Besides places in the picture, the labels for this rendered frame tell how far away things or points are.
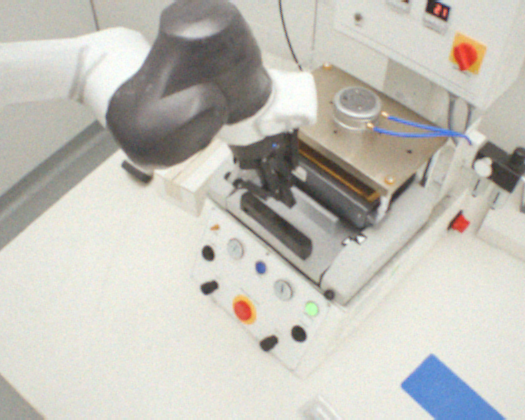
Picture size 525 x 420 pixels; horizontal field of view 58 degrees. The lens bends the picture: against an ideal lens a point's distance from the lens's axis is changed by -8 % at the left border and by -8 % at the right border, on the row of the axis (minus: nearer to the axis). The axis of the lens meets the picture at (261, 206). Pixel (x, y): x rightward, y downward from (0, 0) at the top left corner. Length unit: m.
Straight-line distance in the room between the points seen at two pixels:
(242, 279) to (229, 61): 0.55
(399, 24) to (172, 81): 0.50
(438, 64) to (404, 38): 0.07
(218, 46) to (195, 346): 0.66
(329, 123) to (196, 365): 0.50
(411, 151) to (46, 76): 0.55
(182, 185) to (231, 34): 0.67
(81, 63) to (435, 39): 0.55
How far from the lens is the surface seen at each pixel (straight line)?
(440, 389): 1.02
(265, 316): 0.95
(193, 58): 0.48
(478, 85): 0.86
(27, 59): 0.52
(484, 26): 0.81
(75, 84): 0.57
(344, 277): 0.81
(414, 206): 0.89
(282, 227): 0.82
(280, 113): 0.56
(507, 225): 1.22
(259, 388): 0.97
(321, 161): 0.85
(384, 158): 0.80
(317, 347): 0.91
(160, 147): 0.49
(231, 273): 0.97
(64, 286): 1.13
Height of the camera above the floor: 1.66
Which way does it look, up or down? 51 degrees down
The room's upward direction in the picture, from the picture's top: straight up
